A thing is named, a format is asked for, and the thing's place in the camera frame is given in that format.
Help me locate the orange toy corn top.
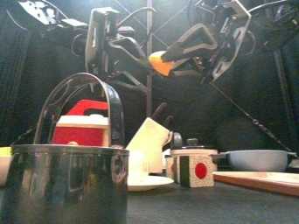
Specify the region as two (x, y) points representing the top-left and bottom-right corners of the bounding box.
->
(148, 50), (175, 77)

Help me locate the red and white toy box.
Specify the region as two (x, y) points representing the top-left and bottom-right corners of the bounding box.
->
(51, 99), (111, 147)

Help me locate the silver toy kettle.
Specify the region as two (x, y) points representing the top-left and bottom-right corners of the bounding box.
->
(170, 131), (184, 151)

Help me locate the cream toy piece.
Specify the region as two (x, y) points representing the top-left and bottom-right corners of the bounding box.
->
(127, 150), (151, 184)

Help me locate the toy sushi block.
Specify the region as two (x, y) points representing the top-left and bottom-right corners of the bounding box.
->
(163, 155), (183, 180)
(179, 154), (216, 189)

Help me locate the blue-grey toy pan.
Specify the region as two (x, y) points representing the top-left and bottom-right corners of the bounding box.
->
(211, 149), (298, 173)

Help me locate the white round plate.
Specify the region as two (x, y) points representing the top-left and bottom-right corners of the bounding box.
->
(126, 174), (175, 193)

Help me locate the pink wooden cutting board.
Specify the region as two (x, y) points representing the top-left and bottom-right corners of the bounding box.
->
(212, 171), (299, 197)

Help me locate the yellow and white toy piece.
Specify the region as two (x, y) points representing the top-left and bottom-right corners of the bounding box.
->
(0, 146), (15, 187)

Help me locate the vertical metal frame pole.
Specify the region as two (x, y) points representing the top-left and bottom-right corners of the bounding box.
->
(144, 0), (155, 118)

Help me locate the thin diagonal bracing cord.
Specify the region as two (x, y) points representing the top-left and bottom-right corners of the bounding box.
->
(152, 3), (191, 36)
(115, 0), (299, 157)

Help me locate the dark knife handle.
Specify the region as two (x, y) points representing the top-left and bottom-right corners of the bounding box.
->
(151, 101), (168, 121)
(163, 115), (175, 128)

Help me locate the small steel bucket with handle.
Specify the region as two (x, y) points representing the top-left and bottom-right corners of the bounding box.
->
(0, 72), (131, 224)

